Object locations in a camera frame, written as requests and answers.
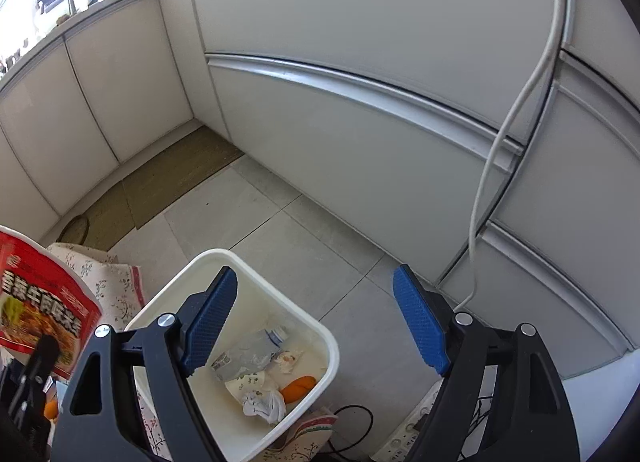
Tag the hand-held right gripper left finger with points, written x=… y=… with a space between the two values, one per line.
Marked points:
x=210 y=327

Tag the woven brown floor mat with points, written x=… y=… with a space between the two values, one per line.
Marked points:
x=110 y=222
x=185 y=177

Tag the red instant noodle bowl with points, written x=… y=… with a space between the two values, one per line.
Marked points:
x=40 y=292

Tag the white plastic bin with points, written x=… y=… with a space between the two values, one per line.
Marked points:
x=280 y=312

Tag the clear plastic bottle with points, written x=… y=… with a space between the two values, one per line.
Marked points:
x=250 y=349

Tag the white kitchen cabinets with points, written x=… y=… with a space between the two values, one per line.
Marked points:
x=350 y=17

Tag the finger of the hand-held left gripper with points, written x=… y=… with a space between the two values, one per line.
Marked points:
x=42 y=356

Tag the white power strip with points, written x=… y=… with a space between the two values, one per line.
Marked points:
x=400 y=437

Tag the orange carrot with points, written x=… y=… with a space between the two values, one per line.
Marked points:
x=300 y=387
x=50 y=409

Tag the white paper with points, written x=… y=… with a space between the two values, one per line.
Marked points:
x=265 y=407

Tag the white paper cup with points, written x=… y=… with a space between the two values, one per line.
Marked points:
x=247 y=382

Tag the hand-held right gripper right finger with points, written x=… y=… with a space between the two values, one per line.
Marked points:
x=420 y=322

